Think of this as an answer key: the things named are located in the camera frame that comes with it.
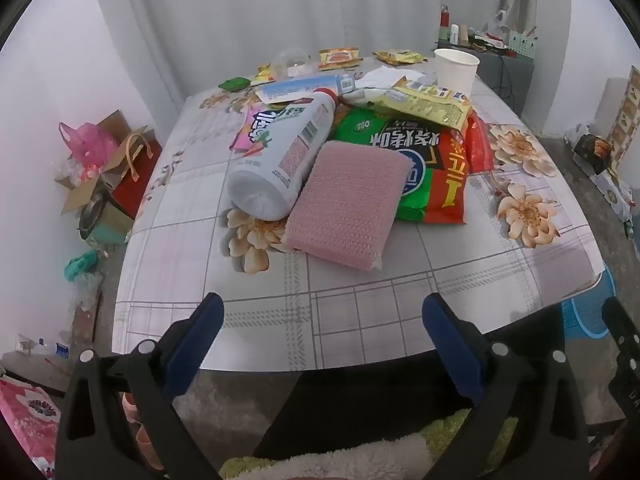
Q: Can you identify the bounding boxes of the black snack bag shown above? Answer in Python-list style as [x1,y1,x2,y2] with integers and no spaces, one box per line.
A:
[572,134,613,175]

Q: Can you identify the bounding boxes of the orange yellow snack packet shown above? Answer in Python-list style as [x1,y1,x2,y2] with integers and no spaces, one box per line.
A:
[317,47,363,72]

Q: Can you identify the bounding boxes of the pink plastic bag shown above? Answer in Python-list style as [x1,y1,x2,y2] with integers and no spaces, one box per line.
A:
[59,121,120,171]

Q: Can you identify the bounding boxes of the white crumpled tissue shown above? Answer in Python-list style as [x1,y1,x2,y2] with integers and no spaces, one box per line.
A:
[356,65,438,92]

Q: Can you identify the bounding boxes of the tall patterned box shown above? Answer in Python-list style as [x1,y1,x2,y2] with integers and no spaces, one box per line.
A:
[606,66,640,171]

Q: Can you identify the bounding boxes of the green plastic bag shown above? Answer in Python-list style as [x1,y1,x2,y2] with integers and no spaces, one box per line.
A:
[64,250,101,283]

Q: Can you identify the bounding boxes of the white plastic bottle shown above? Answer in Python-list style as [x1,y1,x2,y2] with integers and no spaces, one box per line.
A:
[227,87,337,222]

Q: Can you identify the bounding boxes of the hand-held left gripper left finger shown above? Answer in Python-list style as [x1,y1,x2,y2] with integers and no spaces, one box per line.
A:
[54,291,226,480]

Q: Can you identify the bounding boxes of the yellow green snack bag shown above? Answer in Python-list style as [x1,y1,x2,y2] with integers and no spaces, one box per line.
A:
[350,76,473,133]

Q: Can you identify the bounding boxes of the small yellow packet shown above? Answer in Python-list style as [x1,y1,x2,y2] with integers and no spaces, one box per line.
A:
[249,63,277,86]

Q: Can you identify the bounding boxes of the pink colourful snack packet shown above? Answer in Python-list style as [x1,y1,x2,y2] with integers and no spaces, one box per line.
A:
[229,105,273,153]

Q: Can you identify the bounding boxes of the white curtain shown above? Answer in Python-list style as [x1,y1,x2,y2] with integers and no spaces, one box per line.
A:
[87,0,573,126]

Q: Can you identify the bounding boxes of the clear plastic dome lid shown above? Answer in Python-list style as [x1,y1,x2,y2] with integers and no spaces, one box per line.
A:
[272,47,313,78]

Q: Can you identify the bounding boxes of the pink sponge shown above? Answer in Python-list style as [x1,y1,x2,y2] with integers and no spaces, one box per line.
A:
[284,140,415,272]

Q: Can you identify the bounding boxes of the fluffy white green cloth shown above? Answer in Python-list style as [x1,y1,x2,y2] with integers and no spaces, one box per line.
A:
[217,407,518,480]

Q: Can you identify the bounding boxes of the blue white packet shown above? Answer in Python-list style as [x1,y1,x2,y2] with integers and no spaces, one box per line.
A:
[256,74,356,106]

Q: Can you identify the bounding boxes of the white plastic bag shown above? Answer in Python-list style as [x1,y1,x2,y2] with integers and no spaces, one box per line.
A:
[565,122,593,146]

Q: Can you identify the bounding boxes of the red paper bag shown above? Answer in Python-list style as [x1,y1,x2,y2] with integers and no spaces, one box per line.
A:
[111,132,163,221]

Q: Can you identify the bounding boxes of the green red snack bag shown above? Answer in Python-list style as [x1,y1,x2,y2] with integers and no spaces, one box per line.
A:
[331,106,496,227]

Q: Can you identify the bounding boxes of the green storage basket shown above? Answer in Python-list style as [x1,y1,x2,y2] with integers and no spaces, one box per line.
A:
[507,30,540,61]

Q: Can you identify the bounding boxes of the blue plastic bin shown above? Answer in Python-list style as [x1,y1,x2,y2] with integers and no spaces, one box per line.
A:
[560,262,621,356]

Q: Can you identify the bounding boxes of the brown cardboard box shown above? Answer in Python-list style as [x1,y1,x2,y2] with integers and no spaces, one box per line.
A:
[55,110,156,216]

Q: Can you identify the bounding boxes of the white printed carton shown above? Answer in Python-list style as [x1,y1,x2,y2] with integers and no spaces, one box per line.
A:
[592,170,636,221]

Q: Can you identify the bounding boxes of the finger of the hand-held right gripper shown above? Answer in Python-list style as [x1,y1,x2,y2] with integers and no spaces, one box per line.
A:
[601,296,640,363]

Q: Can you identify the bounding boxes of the grey cabinet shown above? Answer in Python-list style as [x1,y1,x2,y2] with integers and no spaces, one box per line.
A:
[432,45,536,116]

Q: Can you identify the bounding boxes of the white paper cup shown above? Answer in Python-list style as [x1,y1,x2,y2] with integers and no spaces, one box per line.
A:
[433,48,481,97]

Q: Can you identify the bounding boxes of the pink floral bag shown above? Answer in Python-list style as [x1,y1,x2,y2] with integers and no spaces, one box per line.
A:
[0,377,63,476]

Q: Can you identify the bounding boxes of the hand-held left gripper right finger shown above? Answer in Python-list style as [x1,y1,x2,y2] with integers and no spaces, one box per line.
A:
[421,292,594,480]

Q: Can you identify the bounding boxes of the teal pot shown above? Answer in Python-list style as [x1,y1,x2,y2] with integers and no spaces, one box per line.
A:
[77,195,133,246]

